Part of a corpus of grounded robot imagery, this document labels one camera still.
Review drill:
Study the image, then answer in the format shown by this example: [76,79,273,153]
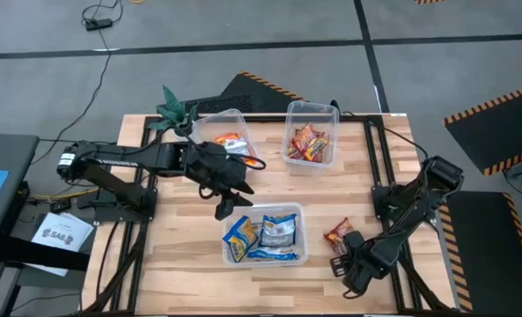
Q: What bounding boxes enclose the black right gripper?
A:
[329,231,401,295]

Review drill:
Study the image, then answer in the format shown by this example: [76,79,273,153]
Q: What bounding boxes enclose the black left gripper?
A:
[183,140,256,222]

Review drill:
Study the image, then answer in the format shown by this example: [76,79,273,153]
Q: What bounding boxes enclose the red Maruchan ramen pack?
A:
[291,122,321,142]
[285,136,308,161]
[301,132,331,163]
[323,216,357,257]

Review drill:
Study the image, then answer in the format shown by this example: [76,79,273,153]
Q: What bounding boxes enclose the clear plastic bin with label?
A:
[222,202,311,269]

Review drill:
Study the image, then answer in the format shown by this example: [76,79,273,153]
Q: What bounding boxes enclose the black ramp hazard stripes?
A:
[157,70,308,116]

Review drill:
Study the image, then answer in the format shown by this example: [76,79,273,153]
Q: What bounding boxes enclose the green artificial plant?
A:
[147,84,199,143]

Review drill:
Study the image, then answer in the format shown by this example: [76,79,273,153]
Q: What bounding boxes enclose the black mat hazard stripes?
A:
[436,191,522,317]
[444,81,522,177]

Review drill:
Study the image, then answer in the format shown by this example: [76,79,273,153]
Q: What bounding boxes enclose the white printed paper sheet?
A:
[25,211,95,278]

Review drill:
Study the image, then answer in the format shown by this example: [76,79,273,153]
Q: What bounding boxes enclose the black power adapter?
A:
[84,17,114,32]

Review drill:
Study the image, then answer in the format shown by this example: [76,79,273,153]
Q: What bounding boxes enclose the grey desk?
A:
[0,133,40,317]

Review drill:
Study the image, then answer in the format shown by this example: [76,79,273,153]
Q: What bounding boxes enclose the yellow cable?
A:
[31,187,99,202]

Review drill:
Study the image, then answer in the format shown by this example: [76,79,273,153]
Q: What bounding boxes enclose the black floor cable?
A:
[30,0,125,166]

